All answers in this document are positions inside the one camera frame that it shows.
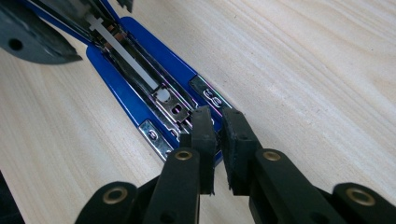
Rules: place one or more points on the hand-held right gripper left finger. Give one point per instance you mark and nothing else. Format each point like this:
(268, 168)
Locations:
(183, 180)

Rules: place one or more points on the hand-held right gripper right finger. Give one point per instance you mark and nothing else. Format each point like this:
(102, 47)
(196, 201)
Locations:
(267, 186)

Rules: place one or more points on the blue stapler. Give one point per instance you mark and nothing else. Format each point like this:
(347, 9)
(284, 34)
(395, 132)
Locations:
(130, 96)

